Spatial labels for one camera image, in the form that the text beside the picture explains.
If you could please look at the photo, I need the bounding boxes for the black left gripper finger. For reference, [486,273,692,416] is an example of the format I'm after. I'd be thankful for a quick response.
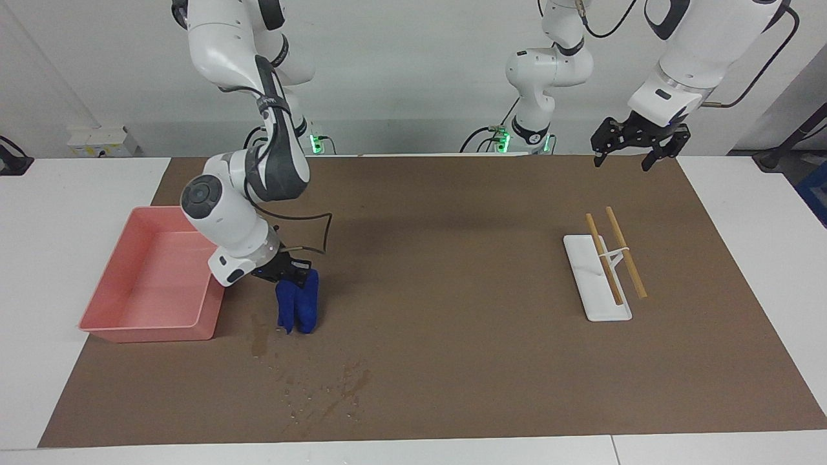
[641,125,692,173]
[591,118,625,169]

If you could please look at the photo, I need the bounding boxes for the blue towel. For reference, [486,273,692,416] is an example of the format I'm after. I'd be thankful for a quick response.
[275,268,320,335]

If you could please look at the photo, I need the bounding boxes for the scattered water droplets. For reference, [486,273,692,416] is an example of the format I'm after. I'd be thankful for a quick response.
[268,352,373,425]

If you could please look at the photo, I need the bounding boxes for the white towel rack base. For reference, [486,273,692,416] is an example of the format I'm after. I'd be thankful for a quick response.
[562,234,633,322]

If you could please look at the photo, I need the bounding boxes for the wooden rack dowel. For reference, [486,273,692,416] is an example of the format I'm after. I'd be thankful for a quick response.
[605,206,649,300]
[585,213,625,307]

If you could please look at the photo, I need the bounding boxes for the black stand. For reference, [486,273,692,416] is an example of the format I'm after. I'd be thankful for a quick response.
[752,102,827,172]

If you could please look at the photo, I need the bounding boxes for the pink plastic bin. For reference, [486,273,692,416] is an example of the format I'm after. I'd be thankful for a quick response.
[78,206,226,343]

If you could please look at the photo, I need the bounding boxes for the blue box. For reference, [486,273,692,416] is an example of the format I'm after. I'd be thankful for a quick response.
[795,161,827,228]

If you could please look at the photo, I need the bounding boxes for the brown table mat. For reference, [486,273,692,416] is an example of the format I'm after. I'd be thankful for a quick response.
[37,155,827,449]

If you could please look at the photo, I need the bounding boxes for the black clamp object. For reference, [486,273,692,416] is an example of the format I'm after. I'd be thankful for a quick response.
[0,135,35,177]

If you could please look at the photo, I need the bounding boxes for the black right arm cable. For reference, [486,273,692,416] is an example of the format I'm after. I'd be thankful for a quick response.
[242,87,334,256]

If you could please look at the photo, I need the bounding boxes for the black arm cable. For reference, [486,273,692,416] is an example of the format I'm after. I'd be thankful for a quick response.
[576,0,801,110]
[242,87,334,256]

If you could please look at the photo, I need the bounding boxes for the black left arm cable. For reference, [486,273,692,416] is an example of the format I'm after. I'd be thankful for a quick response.
[576,0,801,110]

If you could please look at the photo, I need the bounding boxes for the white wall socket box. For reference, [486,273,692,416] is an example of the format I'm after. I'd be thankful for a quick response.
[66,125,140,158]

